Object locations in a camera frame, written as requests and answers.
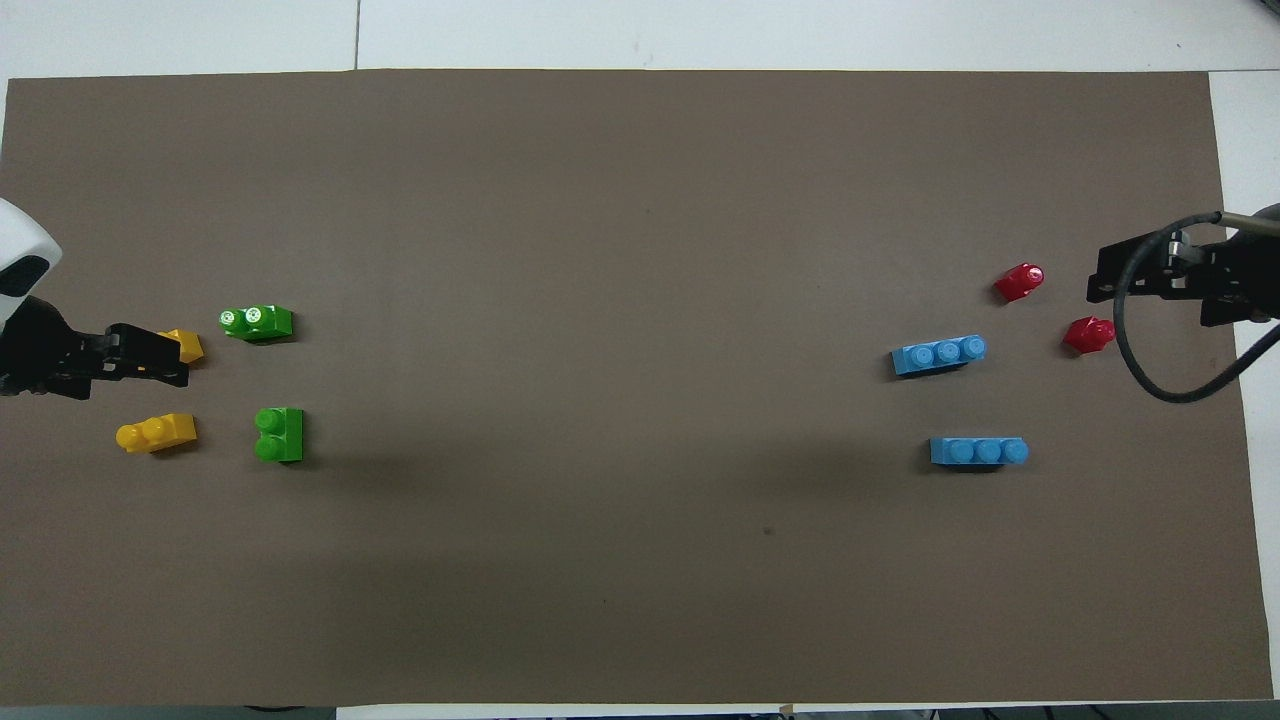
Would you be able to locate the red single-stud block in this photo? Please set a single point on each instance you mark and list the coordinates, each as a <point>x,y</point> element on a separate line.
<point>1020,282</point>
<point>1090,334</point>

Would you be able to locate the yellow two-stud block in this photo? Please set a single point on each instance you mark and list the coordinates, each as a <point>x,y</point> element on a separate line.
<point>158,433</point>
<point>190,346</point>

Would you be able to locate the blue three-stud block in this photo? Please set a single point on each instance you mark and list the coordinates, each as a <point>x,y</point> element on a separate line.
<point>978,452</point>
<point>940,355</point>

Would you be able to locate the brown paper mat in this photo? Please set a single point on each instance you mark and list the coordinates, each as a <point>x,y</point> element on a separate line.
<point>640,560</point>

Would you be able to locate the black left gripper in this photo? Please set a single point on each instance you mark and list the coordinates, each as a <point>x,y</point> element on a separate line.
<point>35,355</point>

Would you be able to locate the green block with white-marked studs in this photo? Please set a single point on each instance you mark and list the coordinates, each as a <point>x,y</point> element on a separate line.
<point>258,321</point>

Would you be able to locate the plain green two-stud block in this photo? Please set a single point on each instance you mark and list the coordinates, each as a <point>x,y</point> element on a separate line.
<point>280,435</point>

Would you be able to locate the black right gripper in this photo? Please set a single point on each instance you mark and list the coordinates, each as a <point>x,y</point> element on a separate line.
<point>1245,275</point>

